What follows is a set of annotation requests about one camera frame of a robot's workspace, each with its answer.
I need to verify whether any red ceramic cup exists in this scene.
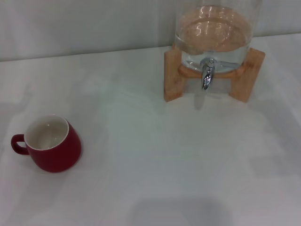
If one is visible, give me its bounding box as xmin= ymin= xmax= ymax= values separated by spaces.
xmin=10 ymin=114 xmax=82 ymax=173

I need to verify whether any chrome faucet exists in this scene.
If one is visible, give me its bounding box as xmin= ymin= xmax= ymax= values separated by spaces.
xmin=199 ymin=58 xmax=216 ymax=91

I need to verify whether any wooden dispenser stand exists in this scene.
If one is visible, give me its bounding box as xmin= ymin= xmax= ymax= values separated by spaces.
xmin=164 ymin=43 xmax=266 ymax=104

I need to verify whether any glass water dispenser jar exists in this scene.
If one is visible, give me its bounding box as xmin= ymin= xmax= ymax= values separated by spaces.
xmin=174 ymin=0 xmax=261 ymax=73

